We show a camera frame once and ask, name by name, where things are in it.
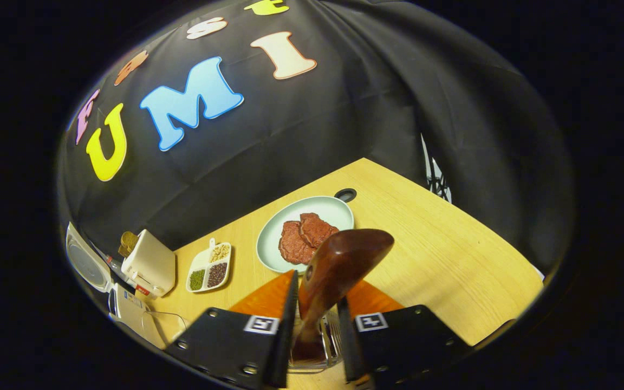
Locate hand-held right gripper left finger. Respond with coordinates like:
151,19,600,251
163,269,300,389

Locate metal backdrop stand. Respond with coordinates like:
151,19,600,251
422,134,452,204

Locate clear plastic water bottle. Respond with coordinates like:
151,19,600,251
106,255,153,297

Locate white divided grain dish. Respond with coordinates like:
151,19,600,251
186,238,232,294

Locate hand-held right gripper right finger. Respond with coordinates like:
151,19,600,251
336,279,472,382

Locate dark wooden spoon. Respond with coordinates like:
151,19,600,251
292,228,395,362

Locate pale green plate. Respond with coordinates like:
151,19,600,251
256,196,355,275

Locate metal wire chopstick holder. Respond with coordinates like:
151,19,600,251
289,306,345,373

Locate white toaster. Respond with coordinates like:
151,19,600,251
121,229,176,298

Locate white rice cooker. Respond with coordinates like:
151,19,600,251
66,222,150,339

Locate red meat slice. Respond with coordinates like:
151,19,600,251
298,212,340,249
278,220,318,265

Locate black backdrop cloth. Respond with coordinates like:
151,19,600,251
57,0,575,271

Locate clear plastic rice container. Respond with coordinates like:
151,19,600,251
139,310,189,350

